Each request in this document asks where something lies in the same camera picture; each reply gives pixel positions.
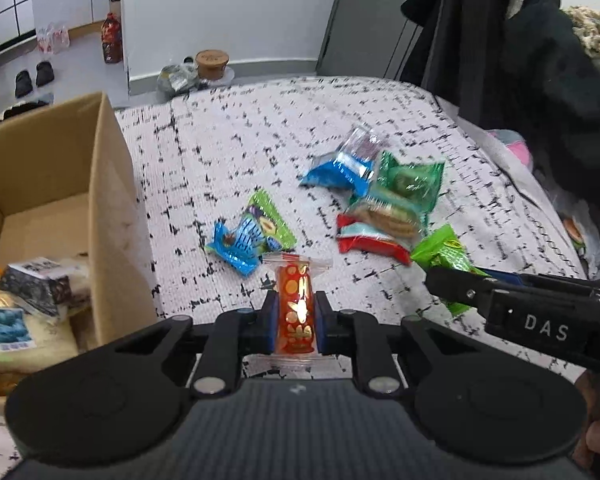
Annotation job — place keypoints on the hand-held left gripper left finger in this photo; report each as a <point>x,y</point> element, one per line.
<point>269,320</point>

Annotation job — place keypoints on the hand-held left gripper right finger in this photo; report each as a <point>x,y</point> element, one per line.
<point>322,322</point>

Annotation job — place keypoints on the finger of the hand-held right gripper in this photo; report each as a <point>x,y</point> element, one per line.
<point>455,287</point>
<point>510,276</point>

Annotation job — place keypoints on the red gold snack packet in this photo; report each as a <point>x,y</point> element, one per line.
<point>295,300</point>

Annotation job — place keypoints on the light green snack packet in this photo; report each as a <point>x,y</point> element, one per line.
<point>442,255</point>

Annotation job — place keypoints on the small blue snack packet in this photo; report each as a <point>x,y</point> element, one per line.
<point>237,245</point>

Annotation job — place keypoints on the green purple snack packet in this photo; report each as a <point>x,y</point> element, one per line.
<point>275,220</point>

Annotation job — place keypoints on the clear cookie packet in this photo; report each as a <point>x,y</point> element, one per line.
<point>385,215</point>

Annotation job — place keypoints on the dark green snack packet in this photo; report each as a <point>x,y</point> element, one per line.
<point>410,180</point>

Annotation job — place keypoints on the large blue snack packet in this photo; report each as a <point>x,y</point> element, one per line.
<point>337,172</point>

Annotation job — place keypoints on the clear purple snack packet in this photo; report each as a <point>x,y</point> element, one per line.
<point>361,142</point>

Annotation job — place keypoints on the brown cardboard box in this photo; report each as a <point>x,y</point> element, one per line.
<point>115,185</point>

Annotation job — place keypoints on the white bread packet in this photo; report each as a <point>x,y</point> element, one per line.
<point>40,340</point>

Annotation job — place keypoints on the black white snack packet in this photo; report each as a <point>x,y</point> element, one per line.
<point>35,285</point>

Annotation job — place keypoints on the burger toy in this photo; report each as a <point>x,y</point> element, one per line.
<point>575,230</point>

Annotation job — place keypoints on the white plastic bag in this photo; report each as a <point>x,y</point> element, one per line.
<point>592,255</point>

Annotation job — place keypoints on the pink plush toy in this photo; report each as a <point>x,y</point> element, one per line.
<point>517,150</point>

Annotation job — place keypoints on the black white printed blanket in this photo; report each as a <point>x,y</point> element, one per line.
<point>230,150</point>

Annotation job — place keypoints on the black coat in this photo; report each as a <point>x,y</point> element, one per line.
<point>555,85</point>

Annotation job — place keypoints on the grey plastic bag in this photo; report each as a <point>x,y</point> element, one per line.
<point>177,79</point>

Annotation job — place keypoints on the beige fringed cloth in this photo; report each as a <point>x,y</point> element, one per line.
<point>597,30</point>

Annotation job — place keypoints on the brown lidded bowl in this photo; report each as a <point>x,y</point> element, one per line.
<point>211,62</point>

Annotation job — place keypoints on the grey door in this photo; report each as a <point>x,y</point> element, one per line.
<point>365,10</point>

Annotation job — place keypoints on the red oil bottle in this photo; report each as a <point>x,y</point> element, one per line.
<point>112,40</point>

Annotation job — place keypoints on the pink plastic bag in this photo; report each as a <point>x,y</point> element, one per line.
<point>52,39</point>

